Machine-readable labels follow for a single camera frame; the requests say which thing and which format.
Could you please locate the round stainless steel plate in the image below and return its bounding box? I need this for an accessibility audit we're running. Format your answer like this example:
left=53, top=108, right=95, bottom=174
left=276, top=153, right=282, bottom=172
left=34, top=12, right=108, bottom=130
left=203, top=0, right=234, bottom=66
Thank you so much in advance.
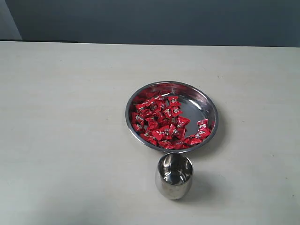
left=125, top=81, right=219, bottom=153

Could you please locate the stainless steel cup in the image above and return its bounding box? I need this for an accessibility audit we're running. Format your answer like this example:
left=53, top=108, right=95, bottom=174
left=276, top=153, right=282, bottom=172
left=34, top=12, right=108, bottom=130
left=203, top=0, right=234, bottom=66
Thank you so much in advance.
left=155, top=153, right=194, bottom=200

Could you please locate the red candy upper left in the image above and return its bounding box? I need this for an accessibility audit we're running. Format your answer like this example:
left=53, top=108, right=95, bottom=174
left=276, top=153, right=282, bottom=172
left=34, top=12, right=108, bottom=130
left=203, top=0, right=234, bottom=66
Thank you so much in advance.
left=135, top=103, right=149, bottom=112

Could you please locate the red candy left edge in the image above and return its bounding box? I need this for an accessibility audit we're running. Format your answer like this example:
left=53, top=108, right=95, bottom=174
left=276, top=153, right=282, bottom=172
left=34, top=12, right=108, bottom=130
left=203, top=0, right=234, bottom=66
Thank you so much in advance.
left=132, top=112, right=144, bottom=126

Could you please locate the red candy front centre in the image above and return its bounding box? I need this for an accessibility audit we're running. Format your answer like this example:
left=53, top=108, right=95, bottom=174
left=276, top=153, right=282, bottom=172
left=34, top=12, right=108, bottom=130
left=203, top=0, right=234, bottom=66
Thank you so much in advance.
left=151, top=126, right=169, bottom=141

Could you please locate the red candy top right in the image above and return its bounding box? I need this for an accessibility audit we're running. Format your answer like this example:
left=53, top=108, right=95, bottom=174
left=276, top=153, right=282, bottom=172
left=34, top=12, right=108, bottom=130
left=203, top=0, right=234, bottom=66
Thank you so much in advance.
left=167, top=96, right=181, bottom=107

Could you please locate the red candy centre right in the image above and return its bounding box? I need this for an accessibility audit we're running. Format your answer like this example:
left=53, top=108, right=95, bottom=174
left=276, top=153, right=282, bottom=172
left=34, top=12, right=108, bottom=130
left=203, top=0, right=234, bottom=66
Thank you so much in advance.
left=177, top=116, right=190, bottom=128

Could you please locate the red candy bottom centre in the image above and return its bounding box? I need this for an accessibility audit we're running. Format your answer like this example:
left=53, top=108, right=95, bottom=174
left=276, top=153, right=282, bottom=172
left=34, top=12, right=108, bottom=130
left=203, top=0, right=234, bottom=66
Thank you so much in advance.
left=158, top=140, right=174, bottom=150

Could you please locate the red candy bottom right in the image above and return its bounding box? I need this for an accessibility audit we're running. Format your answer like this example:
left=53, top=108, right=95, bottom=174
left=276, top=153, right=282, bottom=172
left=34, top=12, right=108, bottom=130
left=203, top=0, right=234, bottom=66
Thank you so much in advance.
left=183, top=136, right=203, bottom=146

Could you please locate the red candy lower right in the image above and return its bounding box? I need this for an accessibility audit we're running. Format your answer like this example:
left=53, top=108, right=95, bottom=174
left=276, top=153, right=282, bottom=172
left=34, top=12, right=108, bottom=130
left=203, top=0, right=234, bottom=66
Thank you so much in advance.
left=195, top=127, right=211, bottom=140

